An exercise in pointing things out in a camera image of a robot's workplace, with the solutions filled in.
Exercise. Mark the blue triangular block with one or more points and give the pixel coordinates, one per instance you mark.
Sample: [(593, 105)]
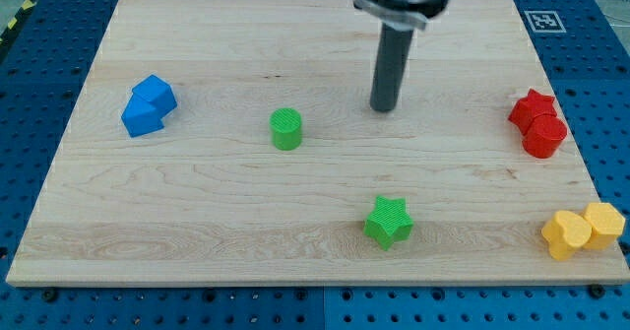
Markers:
[(140, 117)]

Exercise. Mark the blue cube block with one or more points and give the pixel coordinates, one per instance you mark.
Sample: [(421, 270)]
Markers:
[(158, 93)]

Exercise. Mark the wooden board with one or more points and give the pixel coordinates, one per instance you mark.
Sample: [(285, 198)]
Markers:
[(209, 201)]

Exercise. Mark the red cylinder block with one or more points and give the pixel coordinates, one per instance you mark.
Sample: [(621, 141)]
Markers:
[(544, 136)]

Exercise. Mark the white fiducial marker tag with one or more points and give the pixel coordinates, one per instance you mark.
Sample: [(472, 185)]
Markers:
[(544, 21)]

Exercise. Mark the red star block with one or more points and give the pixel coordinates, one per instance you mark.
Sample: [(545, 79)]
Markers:
[(530, 107)]

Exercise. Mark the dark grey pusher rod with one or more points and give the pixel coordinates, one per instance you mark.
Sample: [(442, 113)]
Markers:
[(390, 65)]

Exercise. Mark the yellow hexagon block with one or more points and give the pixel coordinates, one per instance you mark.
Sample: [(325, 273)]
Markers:
[(607, 224)]

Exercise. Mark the yellow heart block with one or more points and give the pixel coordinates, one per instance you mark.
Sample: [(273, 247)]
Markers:
[(565, 233)]

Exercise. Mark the green star block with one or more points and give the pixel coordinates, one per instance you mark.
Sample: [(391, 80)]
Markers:
[(389, 222)]

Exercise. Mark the green cylinder block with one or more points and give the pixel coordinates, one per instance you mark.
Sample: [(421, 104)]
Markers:
[(286, 128)]

